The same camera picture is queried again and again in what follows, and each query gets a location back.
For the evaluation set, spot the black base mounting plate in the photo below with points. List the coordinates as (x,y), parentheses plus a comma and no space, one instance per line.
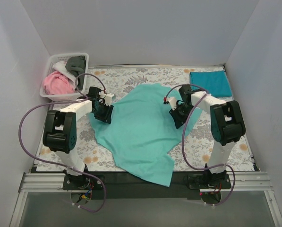
(191,185)

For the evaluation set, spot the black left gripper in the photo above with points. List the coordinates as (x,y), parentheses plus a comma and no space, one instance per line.
(104,113)

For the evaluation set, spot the floral patterned table mat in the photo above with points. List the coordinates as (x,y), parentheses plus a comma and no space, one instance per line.
(198,144)

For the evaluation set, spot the dark grey t shirt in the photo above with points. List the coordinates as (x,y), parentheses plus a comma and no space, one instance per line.
(75,66)

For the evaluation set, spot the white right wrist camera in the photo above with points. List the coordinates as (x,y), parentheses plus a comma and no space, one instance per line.
(172,101)

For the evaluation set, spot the white t shirt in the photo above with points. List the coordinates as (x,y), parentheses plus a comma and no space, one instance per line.
(61,68)

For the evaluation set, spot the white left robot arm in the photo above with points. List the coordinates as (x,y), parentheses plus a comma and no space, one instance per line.
(60,131)

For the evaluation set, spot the folded teal t shirt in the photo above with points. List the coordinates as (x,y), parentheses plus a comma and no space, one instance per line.
(215,82)

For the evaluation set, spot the pink t shirt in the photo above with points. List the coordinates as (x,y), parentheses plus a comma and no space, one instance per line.
(57,84)

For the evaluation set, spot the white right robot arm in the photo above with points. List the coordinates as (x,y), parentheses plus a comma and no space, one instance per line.
(227,126)

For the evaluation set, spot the white plastic laundry basket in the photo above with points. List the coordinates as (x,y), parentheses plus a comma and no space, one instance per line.
(49,69)

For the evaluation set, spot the mint green t shirt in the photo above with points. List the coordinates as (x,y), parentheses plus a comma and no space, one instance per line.
(142,132)

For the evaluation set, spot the aluminium frame rail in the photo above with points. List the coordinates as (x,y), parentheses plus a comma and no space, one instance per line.
(43,182)

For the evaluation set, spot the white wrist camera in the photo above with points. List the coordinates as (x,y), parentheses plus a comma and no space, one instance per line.
(172,101)
(106,98)

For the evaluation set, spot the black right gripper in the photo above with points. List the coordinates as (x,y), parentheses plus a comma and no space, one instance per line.
(178,117)

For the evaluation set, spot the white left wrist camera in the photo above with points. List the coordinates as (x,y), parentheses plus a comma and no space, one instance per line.
(106,98)

